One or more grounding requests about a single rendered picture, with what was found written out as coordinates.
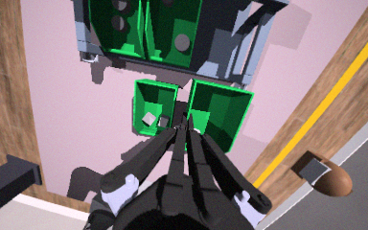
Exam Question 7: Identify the grey metal shelf rack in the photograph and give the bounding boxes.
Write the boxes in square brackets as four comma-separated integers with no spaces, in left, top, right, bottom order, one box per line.
[73,0,289,90]

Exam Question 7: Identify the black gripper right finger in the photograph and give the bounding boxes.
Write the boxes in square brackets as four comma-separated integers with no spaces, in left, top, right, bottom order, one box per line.
[186,113,272,229]

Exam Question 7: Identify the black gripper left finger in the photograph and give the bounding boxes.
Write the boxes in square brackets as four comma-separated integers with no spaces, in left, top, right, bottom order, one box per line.
[100,112,188,219]

